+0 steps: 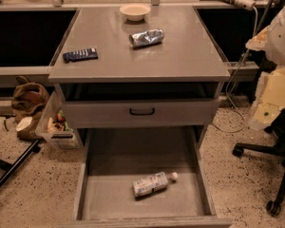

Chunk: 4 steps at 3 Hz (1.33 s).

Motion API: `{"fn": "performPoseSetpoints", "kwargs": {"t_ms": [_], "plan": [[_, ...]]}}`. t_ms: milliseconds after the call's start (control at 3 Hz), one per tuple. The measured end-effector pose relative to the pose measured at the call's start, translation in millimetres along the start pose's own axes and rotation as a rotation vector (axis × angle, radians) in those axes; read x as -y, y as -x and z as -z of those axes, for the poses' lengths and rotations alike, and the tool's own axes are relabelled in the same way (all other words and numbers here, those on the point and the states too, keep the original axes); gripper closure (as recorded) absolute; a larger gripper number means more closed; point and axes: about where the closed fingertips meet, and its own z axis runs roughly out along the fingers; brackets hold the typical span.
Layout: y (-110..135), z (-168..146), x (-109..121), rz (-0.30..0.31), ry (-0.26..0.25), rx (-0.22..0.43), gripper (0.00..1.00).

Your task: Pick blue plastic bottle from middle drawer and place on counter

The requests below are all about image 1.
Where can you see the blue label plastic bottle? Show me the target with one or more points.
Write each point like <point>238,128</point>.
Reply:
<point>153,183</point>

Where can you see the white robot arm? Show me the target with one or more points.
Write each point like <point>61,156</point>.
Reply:
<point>270,90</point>

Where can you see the closed grey drawer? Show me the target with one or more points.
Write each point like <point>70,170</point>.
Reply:
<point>122,114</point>

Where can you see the grey drawer cabinet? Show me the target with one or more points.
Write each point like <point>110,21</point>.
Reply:
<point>184,66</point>

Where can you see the open grey drawer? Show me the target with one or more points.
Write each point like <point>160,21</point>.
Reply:
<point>114,158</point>

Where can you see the crushed silver can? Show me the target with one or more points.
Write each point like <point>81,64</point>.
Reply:
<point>146,38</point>

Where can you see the dark blue snack bar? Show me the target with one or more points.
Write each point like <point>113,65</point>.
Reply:
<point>81,55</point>

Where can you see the clear plastic bin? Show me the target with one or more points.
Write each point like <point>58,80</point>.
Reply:
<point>53,127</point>

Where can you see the white bowl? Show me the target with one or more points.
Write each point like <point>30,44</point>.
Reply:
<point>135,12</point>

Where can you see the brown paper bag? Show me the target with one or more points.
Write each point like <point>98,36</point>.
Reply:
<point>28,103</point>

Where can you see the black metal stand leg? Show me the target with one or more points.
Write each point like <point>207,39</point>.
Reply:
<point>10,168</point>

